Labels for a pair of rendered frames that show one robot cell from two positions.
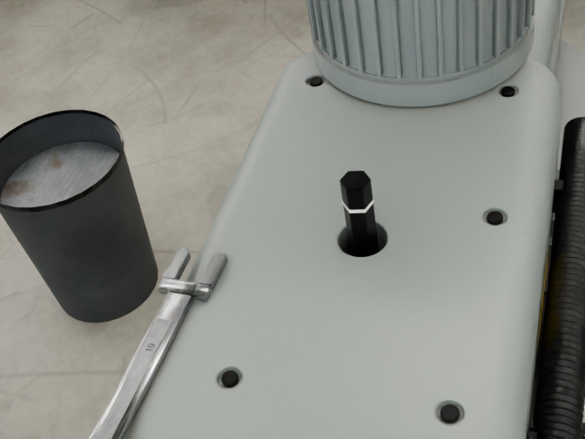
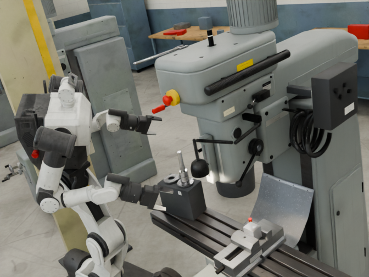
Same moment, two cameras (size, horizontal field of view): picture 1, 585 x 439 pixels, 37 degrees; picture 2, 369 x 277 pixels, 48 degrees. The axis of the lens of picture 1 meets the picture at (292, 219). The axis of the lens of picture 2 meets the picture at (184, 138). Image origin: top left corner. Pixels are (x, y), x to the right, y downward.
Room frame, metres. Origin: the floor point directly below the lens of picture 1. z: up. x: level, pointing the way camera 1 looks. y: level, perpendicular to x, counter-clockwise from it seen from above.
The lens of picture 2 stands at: (-1.02, -0.68, 2.25)
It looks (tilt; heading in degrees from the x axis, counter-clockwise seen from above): 24 degrees down; 30
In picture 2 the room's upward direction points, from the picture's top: 12 degrees counter-clockwise
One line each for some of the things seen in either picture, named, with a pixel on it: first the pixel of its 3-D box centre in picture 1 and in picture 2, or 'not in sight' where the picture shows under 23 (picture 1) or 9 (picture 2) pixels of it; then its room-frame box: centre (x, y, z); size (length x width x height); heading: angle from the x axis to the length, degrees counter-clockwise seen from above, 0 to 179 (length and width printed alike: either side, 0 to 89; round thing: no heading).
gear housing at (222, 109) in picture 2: not in sight; (227, 93); (0.48, -0.07, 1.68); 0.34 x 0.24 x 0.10; 156
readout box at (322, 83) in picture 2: not in sight; (336, 95); (0.58, -0.48, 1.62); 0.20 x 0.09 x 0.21; 156
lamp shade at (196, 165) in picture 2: not in sight; (199, 166); (0.25, 0.00, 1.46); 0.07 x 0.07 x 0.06
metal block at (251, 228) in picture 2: not in sight; (252, 231); (0.42, -0.12, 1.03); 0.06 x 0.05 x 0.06; 65
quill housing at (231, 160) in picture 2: not in sight; (228, 142); (0.45, -0.05, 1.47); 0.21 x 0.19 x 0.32; 66
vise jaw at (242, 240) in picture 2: not in sight; (244, 241); (0.36, -0.09, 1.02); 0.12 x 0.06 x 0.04; 65
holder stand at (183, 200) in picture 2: not in sight; (181, 195); (0.65, 0.36, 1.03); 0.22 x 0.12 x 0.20; 76
